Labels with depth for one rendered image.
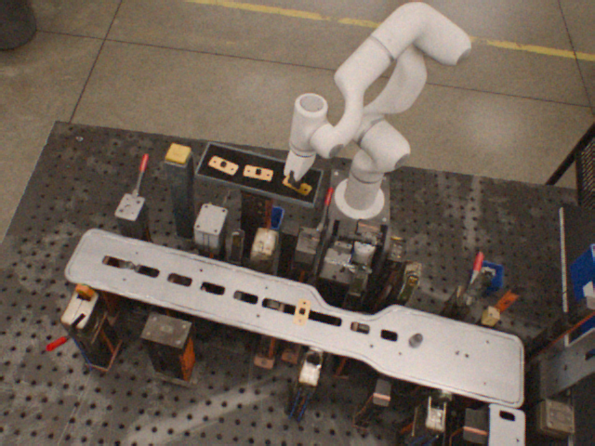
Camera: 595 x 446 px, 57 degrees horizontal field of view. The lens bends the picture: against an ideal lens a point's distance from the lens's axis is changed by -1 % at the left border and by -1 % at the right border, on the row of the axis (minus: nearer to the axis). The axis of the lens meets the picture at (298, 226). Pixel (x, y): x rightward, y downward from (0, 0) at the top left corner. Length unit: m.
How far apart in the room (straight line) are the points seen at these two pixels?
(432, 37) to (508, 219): 1.09
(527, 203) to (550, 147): 1.42
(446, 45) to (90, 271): 1.18
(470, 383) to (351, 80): 0.90
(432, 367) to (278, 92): 2.38
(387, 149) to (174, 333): 0.85
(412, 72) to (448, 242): 0.83
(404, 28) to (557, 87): 2.98
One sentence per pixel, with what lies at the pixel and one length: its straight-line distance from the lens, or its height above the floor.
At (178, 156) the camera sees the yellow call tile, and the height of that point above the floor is 1.16.
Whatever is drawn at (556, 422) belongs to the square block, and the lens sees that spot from 1.69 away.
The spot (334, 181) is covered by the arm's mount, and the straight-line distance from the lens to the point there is 2.16.
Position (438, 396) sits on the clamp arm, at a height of 1.10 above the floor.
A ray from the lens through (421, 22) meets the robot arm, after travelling 1.49.
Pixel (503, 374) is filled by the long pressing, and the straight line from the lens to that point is 1.74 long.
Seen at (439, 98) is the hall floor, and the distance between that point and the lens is 3.86.
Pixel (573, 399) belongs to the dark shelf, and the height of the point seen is 1.03.
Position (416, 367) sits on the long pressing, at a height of 1.00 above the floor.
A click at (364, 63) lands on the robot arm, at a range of 1.44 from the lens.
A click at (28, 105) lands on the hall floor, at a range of 3.68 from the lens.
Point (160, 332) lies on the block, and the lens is 1.58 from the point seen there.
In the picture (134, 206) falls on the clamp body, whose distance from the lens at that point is 1.75.
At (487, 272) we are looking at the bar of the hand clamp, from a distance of 1.61.
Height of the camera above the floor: 2.48
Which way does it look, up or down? 57 degrees down
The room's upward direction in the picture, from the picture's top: 11 degrees clockwise
